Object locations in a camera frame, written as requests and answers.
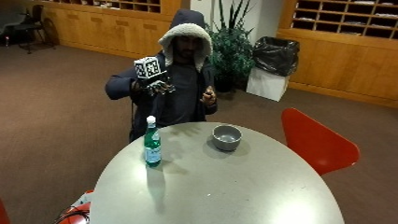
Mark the red chair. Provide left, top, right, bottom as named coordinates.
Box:
left=54, top=201, right=92, bottom=224
left=280, top=107, right=363, bottom=176

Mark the black chair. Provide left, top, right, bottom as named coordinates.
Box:
left=10, top=4, right=58, bottom=55

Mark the grey bowl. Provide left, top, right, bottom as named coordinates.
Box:
left=212, top=124, right=244, bottom=152

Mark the wooden pigeonhole cabinet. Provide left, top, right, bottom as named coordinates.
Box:
left=276, top=0, right=398, bottom=109
left=34, top=0, right=184, bottom=60

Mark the green glass bottle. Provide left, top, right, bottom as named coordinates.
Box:
left=143, top=115, right=163, bottom=168

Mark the green potted plant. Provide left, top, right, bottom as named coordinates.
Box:
left=206, top=0, right=256, bottom=93

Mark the white marker cube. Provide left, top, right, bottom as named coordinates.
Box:
left=134, top=56, right=163, bottom=80

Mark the the person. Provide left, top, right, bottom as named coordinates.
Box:
left=104, top=8, right=219, bottom=144

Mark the black cable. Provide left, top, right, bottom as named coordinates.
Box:
left=52, top=204, right=91, bottom=224

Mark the white bin with black bag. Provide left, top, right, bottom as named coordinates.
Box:
left=246, top=35, right=301, bottom=103

